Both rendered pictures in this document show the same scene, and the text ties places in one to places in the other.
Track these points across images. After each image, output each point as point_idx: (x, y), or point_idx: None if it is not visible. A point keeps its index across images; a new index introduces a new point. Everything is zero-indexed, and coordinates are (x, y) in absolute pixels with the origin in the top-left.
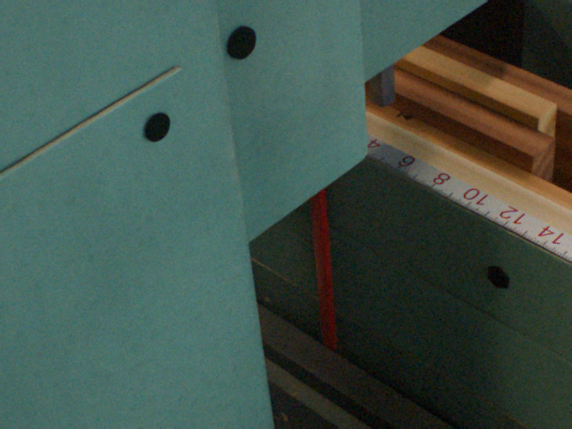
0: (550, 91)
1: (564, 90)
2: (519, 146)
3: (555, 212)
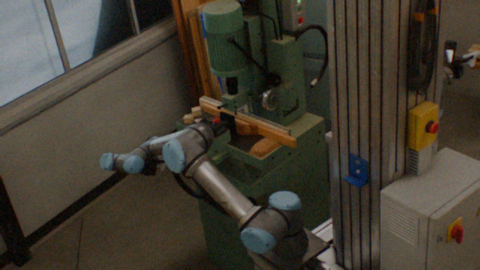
0: (219, 115)
1: (217, 115)
2: (223, 112)
3: (222, 107)
